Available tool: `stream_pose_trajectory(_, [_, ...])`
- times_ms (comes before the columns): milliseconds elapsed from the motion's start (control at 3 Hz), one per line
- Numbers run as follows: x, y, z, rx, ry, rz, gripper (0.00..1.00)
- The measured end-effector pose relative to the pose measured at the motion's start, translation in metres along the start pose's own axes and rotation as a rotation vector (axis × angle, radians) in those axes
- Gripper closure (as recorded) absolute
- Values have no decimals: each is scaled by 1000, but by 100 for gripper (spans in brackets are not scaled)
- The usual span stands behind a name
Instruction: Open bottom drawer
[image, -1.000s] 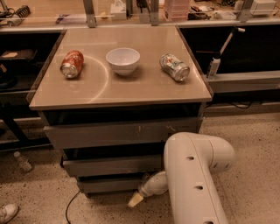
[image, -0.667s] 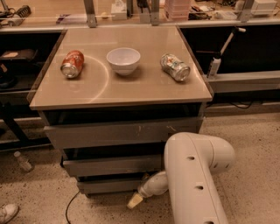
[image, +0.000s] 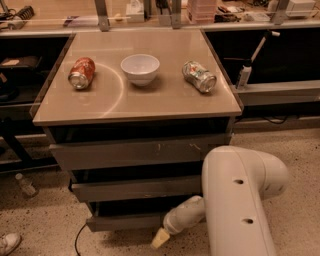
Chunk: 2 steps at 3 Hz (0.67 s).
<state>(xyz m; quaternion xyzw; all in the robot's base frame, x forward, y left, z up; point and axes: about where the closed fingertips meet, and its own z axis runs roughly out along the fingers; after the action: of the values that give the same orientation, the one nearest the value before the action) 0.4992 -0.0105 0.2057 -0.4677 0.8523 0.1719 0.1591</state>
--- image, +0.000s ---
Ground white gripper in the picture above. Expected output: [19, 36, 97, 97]
[151, 195, 205, 249]

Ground grey bottom drawer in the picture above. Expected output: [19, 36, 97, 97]
[85, 196, 201, 233]

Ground grey drawer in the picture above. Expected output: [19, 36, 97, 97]
[85, 196, 201, 233]
[72, 175, 201, 202]
[50, 134, 230, 170]

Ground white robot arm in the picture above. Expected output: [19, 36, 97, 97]
[151, 146, 289, 256]

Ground grey middle drawer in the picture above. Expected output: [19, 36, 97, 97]
[72, 175, 201, 202]

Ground grey top drawer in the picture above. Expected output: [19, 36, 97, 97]
[50, 134, 230, 170]

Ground grey drawer cabinet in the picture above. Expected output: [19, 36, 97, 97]
[29, 29, 244, 231]

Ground clear plastic bottle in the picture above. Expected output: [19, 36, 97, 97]
[15, 173, 38, 198]

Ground white sneaker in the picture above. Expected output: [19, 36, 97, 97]
[0, 233, 21, 256]

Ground silver green soda can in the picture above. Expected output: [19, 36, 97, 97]
[182, 61, 217, 94]

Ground white ceramic bowl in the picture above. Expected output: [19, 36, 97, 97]
[120, 54, 160, 86]

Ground white handheld tool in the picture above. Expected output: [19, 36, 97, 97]
[235, 30, 280, 90]

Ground orange soda can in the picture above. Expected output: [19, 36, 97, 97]
[68, 57, 95, 90]

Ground white tissue box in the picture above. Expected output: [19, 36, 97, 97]
[126, 0, 144, 23]

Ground pink stacked trays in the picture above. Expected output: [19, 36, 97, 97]
[186, 0, 217, 24]

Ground white box on desk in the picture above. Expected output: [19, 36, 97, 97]
[286, 0, 316, 18]

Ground black floor cable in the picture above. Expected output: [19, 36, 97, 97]
[73, 222, 88, 256]

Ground black coiled cable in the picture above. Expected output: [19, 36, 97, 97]
[16, 5, 36, 22]

